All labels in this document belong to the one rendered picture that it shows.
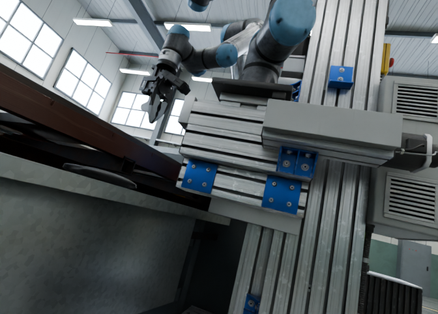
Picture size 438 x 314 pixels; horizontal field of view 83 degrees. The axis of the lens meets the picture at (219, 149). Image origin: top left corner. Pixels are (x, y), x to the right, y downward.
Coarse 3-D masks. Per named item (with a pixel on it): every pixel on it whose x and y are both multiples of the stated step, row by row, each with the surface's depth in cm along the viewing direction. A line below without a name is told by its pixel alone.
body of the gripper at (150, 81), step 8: (160, 64) 82; (168, 64) 81; (160, 72) 83; (176, 72) 84; (144, 80) 82; (152, 80) 80; (160, 80) 78; (144, 88) 80; (160, 88) 78; (168, 88) 82; (160, 96) 82; (168, 96) 82
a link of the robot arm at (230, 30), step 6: (228, 24) 119; (234, 24) 116; (240, 24) 114; (222, 30) 119; (228, 30) 117; (234, 30) 115; (240, 30) 114; (222, 36) 119; (228, 36) 118; (246, 54) 123; (240, 60) 121; (234, 66) 123; (240, 66) 122; (234, 72) 124; (240, 72) 123; (234, 78) 125
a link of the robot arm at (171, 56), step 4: (160, 52) 84; (164, 52) 82; (168, 52) 82; (172, 52) 82; (176, 52) 83; (160, 56) 82; (164, 56) 81; (168, 56) 81; (172, 56) 82; (176, 56) 83; (180, 56) 84; (168, 60) 81; (172, 60) 82; (176, 60) 83; (180, 60) 84; (176, 64) 83
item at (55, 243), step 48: (0, 192) 46; (48, 192) 53; (0, 240) 46; (48, 240) 54; (96, 240) 65; (144, 240) 82; (0, 288) 47; (48, 288) 56; (96, 288) 67; (144, 288) 85
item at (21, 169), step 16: (0, 160) 32; (16, 160) 34; (0, 176) 32; (16, 176) 34; (32, 176) 36; (48, 176) 38; (64, 176) 40; (80, 176) 42; (80, 192) 42; (96, 192) 45; (112, 192) 48; (128, 192) 52; (160, 208) 62; (176, 208) 68; (192, 208) 76; (224, 224) 99
